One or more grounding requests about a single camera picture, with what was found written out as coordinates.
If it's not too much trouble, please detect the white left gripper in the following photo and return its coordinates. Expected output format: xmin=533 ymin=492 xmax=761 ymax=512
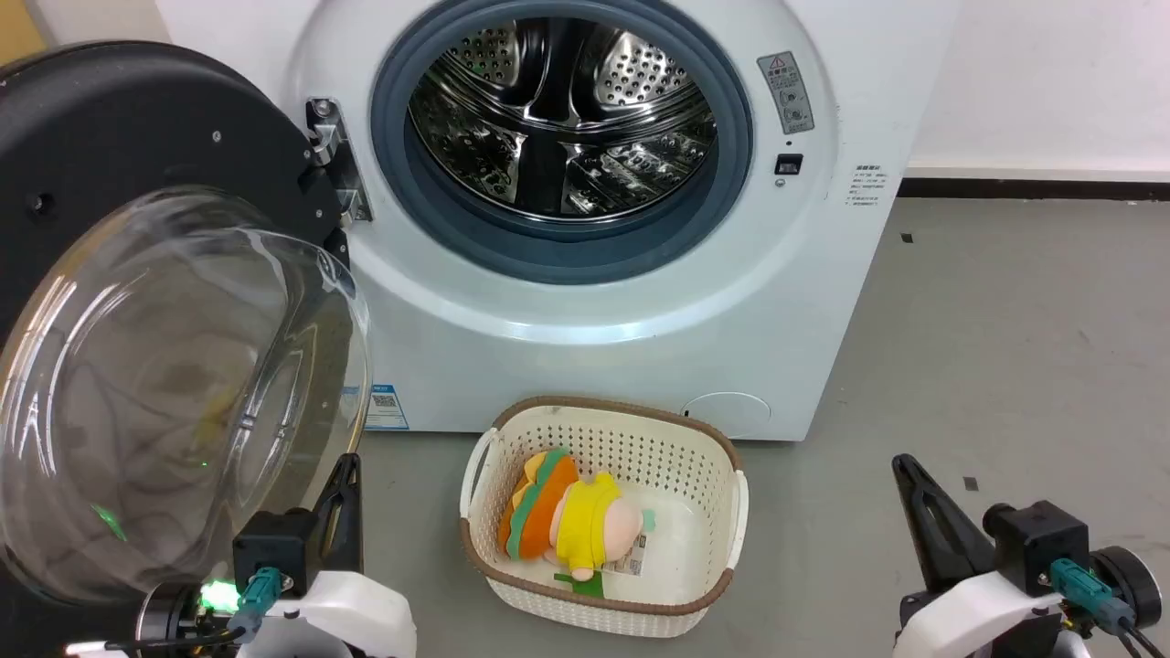
xmin=236 ymin=453 xmax=418 ymax=658

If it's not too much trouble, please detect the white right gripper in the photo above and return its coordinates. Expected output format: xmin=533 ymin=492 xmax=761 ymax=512
xmin=892 ymin=453 xmax=1090 ymax=658

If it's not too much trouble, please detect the washer door glass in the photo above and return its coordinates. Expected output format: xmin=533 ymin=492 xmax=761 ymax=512
xmin=0 ymin=40 xmax=373 ymax=658

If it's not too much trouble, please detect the white front-load washing machine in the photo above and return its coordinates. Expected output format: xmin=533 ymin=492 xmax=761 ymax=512
xmin=154 ymin=0 xmax=963 ymax=443

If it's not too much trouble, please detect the metal door hinge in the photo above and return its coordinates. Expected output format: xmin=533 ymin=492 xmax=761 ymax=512
xmin=305 ymin=97 xmax=374 ymax=226

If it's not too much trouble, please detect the blue QR code sticker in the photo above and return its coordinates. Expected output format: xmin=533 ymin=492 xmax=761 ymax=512
xmin=365 ymin=383 xmax=410 ymax=431

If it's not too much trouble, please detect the round filter cover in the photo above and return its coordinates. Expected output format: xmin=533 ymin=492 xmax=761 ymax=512
xmin=682 ymin=392 xmax=773 ymax=440

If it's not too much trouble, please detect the plush doll yellow shirt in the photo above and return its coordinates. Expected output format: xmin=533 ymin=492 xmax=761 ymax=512
xmin=497 ymin=448 xmax=657 ymax=583

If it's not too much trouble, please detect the white plastic laundry basket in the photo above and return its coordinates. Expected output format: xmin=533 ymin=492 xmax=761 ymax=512
xmin=459 ymin=396 xmax=750 ymax=639

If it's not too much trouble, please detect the small printed text label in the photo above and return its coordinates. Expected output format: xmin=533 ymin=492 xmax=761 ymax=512
xmin=846 ymin=164 xmax=882 ymax=208

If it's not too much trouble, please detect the stainless steel washer drum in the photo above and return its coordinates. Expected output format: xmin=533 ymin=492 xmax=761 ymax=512
xmin=408 ymin=16 xmax=719 ymax=221

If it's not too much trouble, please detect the grey warning sticker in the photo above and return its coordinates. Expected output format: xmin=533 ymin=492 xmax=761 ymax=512
xmin=757 ymin=51 xmax=816 ymax=136

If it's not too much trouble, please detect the teal left camera cable plug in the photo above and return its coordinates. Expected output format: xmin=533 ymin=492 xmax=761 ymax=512
xmin=225 ymin=566 xmax=282 ymax=642

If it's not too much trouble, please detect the teal camera cable plug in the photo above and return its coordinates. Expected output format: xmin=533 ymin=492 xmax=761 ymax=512
xmin=225 ymin=566 xmax=282 ymax=642
xmin=1049 ymin=558 xmax=1136 ymax=633

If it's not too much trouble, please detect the teal right camera cable plug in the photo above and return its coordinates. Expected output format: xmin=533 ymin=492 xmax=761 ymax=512
xmin=1049 ymin=558 xmax=1136 ymax=633

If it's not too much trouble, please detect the black wall baseboard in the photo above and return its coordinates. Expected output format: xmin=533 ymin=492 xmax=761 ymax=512
xmin=898 ymin=178 xmax=1170 ymax=202

